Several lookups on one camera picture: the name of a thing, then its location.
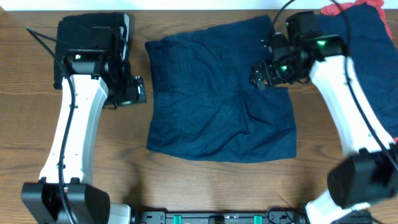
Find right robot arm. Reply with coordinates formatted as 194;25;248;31
250;11;397;223

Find navy blue garment in pile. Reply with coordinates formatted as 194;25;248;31
313;2;398;139

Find navy blue shorts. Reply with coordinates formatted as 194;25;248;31
145;16;297;163

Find folded black garment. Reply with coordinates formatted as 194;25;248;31
54;12;131;89

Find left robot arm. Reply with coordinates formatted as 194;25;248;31
21;26;146;223

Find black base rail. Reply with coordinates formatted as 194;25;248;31
130;209;309;224

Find red garment in pile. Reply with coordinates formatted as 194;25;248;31
321;0;392;40

